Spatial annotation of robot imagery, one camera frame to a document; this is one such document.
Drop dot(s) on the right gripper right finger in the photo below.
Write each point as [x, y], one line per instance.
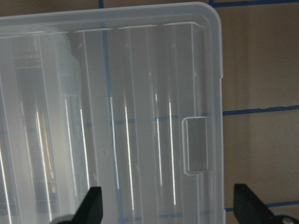
[249, 209]

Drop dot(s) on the clear plastic storage box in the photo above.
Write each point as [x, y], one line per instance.
[42, 159]

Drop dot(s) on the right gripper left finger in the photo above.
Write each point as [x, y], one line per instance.
[90, 211]

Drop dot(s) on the clear plastic box lid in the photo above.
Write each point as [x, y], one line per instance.
[152, 108]

